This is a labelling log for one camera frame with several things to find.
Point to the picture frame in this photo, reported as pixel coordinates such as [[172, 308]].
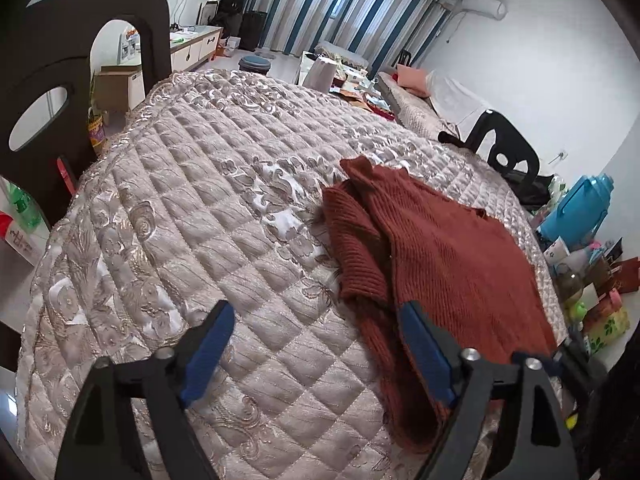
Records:
[[209, 12]]

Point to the blue thermos jug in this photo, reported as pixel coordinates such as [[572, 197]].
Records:
[[575, 210]]

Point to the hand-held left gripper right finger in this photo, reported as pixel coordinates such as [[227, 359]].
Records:
[[425, 350]]

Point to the covered sofa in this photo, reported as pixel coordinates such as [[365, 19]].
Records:
[[440, 100]]

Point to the black backpack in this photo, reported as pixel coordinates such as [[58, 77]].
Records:
[[232, 7]]

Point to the white low cabinet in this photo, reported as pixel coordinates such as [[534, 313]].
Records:
[[197, 50]]

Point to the quilted floral table cover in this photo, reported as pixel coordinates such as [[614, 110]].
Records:
[[200, 185]]

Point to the small green bottle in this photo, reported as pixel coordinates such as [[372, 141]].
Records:
[[579, 311]]

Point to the white spray bottle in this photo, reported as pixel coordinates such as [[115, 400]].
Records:
[[582, 255]]

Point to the pink pillow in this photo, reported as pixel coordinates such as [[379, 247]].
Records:
[[414, 81]]

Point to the grey paper bag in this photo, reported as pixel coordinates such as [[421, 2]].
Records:
[[320, 74]]

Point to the dark wooden chair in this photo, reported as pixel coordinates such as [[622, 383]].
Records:
[[60, 50], [520, 145]]

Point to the black suitcase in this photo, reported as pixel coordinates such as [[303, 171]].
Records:
[[254, 30]]

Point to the glass jar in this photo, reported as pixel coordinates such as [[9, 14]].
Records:
[[569, 282]]

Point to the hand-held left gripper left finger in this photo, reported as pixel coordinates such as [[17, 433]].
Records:
[[205, 355]]

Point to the green plastic bottle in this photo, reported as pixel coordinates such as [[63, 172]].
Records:
[[25, 207]]

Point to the yellow purple bottle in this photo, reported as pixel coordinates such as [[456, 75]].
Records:
[[96, 132]]

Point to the white paper cup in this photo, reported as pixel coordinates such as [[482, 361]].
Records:
[[557, 251]]

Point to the blue white striped curtains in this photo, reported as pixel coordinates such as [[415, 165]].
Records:
[[360, 5]]

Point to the brown paper bag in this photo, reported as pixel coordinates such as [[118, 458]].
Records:
[[625, 275]]

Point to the white cardboard box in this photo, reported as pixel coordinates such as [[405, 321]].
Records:
[[120, 87]]

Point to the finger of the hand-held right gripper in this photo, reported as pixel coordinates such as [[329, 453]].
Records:
[[575, 365]]

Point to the round dark stool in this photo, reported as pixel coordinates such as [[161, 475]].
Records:
[[255, 66]]

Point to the white air conditioner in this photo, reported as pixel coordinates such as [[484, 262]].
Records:
[[482, 7]]

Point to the rust red knit sweater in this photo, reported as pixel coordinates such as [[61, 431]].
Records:
[[450, 260]]

